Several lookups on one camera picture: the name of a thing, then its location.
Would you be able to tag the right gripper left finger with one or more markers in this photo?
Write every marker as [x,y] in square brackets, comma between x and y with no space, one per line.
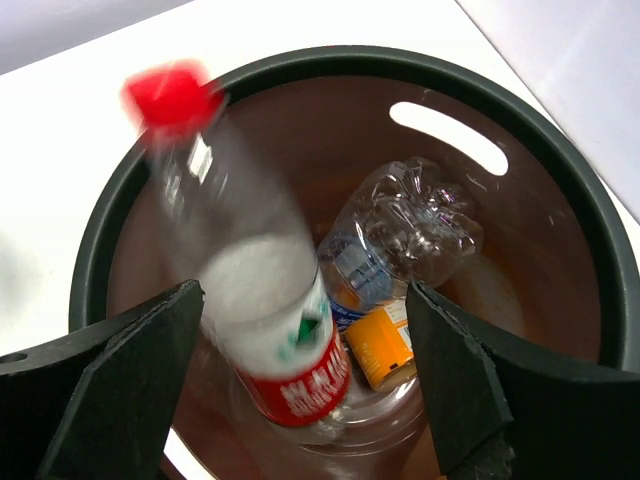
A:
[98,403]

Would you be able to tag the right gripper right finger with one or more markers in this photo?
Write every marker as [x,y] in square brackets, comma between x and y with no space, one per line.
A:
[500,407]

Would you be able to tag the brown plastic waste bin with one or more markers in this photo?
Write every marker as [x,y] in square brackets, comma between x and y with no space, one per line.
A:
[556,267]

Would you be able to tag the clear bottle red label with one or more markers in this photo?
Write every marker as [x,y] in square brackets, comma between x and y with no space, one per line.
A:
[232,224]

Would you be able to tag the clear bottle blue label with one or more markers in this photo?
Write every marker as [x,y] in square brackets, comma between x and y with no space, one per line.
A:
[405,222]

